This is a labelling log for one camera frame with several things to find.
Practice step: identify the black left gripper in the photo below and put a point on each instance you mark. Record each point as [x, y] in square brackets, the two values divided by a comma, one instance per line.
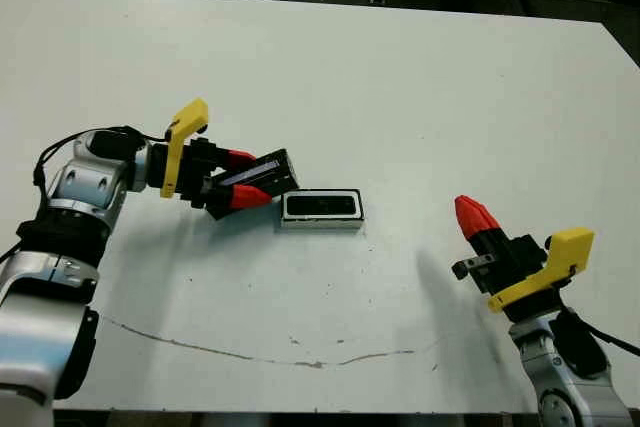
[197, 167]

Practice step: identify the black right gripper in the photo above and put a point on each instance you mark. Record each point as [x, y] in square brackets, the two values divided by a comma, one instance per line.
[520, 264]

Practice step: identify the glossy black box lid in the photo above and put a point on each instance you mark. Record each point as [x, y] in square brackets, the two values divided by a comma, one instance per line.
[280, 172]

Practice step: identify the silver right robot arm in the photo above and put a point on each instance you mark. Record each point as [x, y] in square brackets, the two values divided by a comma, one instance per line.
[550, 364]

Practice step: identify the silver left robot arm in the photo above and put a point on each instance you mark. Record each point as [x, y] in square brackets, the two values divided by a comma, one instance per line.
[85, 182]

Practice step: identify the white box with black rim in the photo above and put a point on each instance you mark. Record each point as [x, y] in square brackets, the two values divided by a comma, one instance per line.
[322, 225]

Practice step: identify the yellow left wrist camera mount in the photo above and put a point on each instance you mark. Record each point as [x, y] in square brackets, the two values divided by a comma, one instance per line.
[187, 114]

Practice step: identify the yellow wrist camera mount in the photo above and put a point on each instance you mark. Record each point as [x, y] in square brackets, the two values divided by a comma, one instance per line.
[187, 114]
[572, 247]

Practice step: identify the yellow right wrist camera mount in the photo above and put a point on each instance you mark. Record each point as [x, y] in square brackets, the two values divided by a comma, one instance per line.
[572, 247]

